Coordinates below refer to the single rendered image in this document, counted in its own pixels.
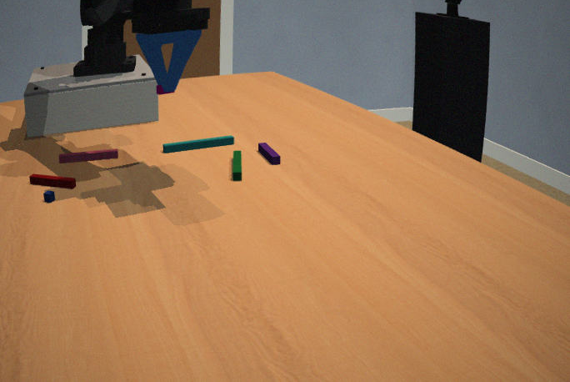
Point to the pink rod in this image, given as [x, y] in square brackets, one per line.
[87, 156]

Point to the purple rod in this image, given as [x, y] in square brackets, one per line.
[269, 153]

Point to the green rod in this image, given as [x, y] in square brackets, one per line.
[237, 166]

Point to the turquoise rod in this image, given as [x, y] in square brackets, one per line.
[197, 144]

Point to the red rod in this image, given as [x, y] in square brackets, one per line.
[53, 181]

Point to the small blue cube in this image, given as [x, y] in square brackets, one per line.
[49, 196]

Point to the magenta rod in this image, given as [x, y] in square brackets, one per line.
[160, 90]

